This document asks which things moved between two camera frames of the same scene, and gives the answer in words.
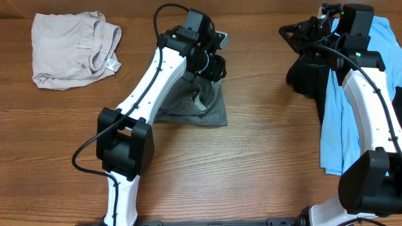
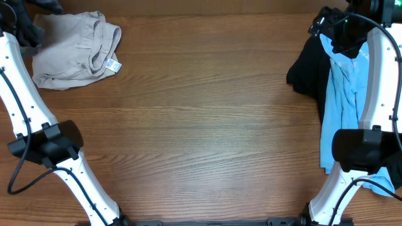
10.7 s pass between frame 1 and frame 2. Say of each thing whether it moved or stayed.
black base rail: stayed
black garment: stayed
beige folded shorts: stayed
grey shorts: moved
